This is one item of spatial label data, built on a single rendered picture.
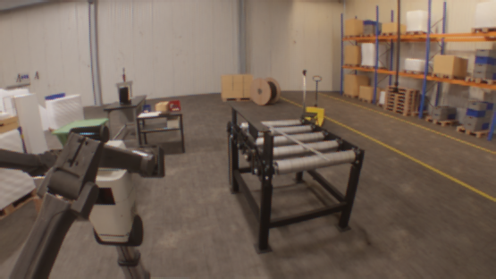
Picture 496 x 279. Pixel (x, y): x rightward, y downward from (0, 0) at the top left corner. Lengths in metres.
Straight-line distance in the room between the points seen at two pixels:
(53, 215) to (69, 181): 0.07
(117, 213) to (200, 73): 11.50
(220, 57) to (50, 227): 12.14
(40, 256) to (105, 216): 0.64
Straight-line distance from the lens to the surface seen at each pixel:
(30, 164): 0.97
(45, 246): 0.46
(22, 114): 4.62
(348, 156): 2.26
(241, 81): 9.76
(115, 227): 1.09
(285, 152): 2.23
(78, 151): 0.50
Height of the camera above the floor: 1.69
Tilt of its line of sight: 18 degrees down
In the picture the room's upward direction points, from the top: 1 degrees counter-clockwise
